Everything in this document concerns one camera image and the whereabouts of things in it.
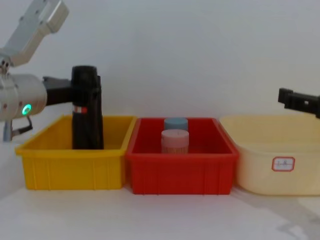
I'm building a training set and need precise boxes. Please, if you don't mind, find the jar with blue lid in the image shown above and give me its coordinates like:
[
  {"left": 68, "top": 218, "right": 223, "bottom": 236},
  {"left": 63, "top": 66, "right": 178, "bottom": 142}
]
[{"left": 163, "top": 117, "right": 189, "bottom": 132}]

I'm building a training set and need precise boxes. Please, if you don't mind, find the white table cloth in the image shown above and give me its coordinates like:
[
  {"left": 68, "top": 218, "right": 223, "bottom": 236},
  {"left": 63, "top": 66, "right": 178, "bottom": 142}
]
[{"left": 0, "top": 139, "right": 320, "bottom": 240}]

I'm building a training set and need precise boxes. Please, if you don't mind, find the black bottle with striped label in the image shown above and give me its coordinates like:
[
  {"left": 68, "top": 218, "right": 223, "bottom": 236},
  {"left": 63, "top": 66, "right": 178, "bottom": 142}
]
[{"left": 71, "top": 65, "right": 105, "bottom": 151}]

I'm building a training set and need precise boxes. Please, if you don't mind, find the cream plastic basin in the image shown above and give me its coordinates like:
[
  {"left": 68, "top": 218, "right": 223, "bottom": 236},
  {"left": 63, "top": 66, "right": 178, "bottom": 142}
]
[{"left": 218, "top": 114, "right": 320, "bottom": 197}]

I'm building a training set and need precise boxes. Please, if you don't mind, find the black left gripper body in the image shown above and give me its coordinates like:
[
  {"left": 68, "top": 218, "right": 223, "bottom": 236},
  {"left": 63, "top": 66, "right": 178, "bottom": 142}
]
[{"left": 42, "top": 75, "right": 75, "bottom": 107}]

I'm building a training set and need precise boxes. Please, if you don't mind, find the red plastic bin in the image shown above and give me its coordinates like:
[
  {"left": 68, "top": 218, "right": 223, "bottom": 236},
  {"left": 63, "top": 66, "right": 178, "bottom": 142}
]
[{"left": 124, "top": 117, "right": 241, "bottom": 196}]

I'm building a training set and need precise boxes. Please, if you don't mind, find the jar with pink lid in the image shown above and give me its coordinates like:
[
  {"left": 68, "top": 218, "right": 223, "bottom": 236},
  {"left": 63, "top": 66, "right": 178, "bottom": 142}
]
[{"left": 160, "top": 129, "right": 190, "bottom": 155}]

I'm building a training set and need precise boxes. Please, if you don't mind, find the yellow plastic bin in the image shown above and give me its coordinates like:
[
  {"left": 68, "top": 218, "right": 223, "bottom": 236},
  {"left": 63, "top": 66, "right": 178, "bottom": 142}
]
[{"left": 14, "top": 114, "right": 138, "bottom": 192}]

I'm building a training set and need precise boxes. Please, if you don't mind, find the white label with red border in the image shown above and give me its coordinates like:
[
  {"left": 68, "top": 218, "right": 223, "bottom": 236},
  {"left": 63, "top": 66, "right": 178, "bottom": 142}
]
[{"left": 271, "top": 155, "right": 297, "bottom": 173}]

